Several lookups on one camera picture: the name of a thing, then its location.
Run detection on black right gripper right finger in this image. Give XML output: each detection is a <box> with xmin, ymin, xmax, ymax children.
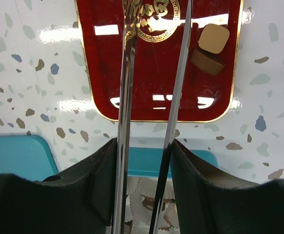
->
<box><xmin>171</xmin><ymin>140</ymin><xmax>284</xmax><ymax>234</ymax></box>

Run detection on tan square chocolate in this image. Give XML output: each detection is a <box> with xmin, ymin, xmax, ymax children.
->
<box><xmin>198</xmin><ymin>23</ymin><xmax>230</xmax><ymax>54</ymax></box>

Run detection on red lacquer tray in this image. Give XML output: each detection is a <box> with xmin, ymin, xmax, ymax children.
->
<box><xmin>76</xmin><ymin>0</ymin><xmax>243</xmax><ymax>123</ymax></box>

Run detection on brown fluted cup chocolate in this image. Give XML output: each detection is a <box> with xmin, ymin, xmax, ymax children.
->
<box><xmin>191</xmin><ymin>48</ymin><xmax>226</xmax><ymax>76</ymax></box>

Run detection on metal tongs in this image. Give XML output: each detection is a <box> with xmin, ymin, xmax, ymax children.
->
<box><xmin>112</xmin><ymin>0</ymin><xmax>193</xmax><ymax>234</ymax></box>

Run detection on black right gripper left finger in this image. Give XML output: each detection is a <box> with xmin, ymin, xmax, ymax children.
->
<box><xmin>0</xmin><ymin>138</ymin><xmax>117</xmax><ymax>234</ymax></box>

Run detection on teal tin lid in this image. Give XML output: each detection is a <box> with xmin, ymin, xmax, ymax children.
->
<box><xmin>0</xmin><ymin>135</ymin><xmax>59</xmax><ymax>181</ymax></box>

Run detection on teal tin box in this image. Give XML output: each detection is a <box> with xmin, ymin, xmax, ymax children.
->
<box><xmin>124</xmin><ymin>146</ymin><xmax>219</xmax><ymax>234</ymax></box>

